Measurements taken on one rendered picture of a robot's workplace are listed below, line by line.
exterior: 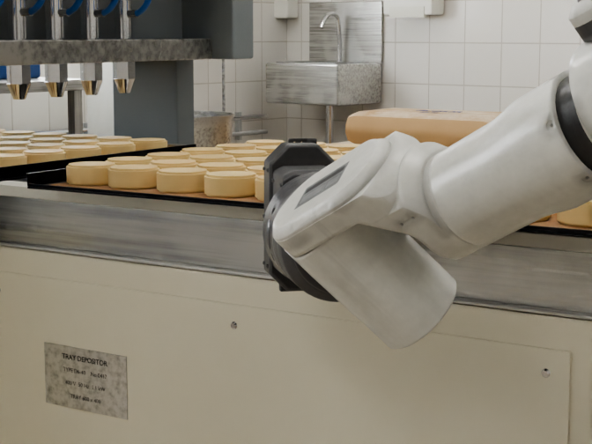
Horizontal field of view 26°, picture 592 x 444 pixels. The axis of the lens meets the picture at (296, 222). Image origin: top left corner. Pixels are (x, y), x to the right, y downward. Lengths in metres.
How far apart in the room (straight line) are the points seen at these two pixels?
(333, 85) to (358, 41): 0.42
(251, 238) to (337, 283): 0.34
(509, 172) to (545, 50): 5.21
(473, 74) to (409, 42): 0.40
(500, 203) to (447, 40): 5.47
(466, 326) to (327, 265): 0.25
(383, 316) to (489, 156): 0.16
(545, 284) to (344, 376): 0.21
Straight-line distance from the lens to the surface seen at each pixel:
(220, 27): 1.76
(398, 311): 0.85
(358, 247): 0.83
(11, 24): 1.52
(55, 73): 1.56
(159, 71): 1.84
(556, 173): 0.72
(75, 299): 1.31
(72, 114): 4.85
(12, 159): 1.44
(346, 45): 6.54
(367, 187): 0.79
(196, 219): 1.21
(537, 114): 0.73
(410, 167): 0.79
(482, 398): 1.07
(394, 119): 5.41
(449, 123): 5.29
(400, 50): 6.37
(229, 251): 1.19
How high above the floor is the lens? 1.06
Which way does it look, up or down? 9 degrees down
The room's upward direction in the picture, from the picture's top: straight up
